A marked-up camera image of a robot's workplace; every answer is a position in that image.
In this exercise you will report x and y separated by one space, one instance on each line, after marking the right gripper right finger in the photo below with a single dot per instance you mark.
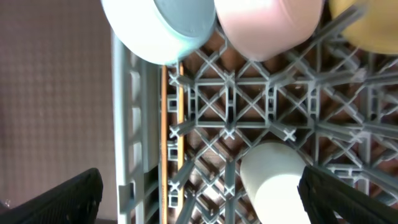
323 196

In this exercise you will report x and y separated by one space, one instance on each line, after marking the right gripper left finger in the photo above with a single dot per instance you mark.
76 200

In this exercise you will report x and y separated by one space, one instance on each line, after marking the pale green cup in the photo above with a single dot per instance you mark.
270 173

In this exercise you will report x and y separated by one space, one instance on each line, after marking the yellow plate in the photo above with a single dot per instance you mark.
376 30

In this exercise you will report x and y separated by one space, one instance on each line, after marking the white bowl with rice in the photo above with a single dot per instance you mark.
262 29

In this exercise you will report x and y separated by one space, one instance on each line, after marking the light blue bowl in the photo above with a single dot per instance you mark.
161 31

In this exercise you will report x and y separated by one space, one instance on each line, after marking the grey dishwasher rack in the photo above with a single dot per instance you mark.
332 102

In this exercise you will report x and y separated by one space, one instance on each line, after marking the dark brown serving tray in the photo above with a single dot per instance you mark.
56 98

